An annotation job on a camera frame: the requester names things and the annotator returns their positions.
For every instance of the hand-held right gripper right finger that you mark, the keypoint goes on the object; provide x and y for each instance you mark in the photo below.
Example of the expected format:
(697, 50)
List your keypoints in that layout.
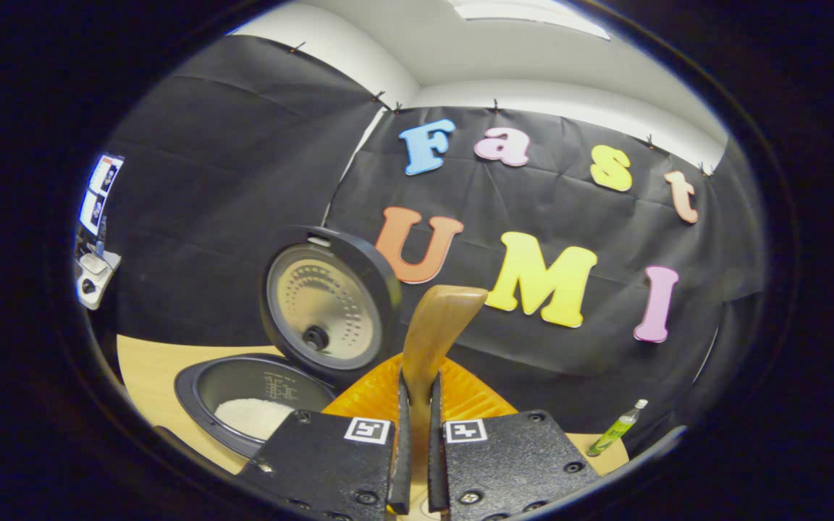
(511, 463)

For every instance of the white side desk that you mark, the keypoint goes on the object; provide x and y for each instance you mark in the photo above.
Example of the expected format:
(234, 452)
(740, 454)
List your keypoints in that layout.
(102, 278)

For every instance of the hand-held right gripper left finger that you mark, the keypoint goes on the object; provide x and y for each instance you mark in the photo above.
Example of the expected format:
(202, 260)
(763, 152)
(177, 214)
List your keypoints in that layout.
(316, 463)

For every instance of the black computer mouse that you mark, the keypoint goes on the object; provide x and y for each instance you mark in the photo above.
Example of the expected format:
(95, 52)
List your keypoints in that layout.
(88, 286)

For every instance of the black and silver rice cooker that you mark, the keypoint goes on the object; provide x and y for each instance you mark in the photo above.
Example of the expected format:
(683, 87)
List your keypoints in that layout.
(330, 304)

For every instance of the green label drink bottle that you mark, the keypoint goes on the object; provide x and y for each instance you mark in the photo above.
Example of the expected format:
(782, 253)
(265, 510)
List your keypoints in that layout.
(614, 431)

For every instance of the computer monitor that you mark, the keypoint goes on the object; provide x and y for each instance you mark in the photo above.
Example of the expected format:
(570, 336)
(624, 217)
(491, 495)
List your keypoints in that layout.
(100, 192)

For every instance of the ceiling light panel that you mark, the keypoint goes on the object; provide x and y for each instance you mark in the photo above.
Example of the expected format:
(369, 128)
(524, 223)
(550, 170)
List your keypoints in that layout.
(533, 13)

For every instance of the white rice pile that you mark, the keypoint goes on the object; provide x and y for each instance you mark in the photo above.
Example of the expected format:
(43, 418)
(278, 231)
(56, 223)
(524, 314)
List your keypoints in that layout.
(254, 418)

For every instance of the black backdrop cloth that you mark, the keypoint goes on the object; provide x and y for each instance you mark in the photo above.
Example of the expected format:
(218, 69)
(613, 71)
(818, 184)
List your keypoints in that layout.
(547, 362)

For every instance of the wooden spoon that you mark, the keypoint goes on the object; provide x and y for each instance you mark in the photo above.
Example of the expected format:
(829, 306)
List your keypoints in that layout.
(435, 325)

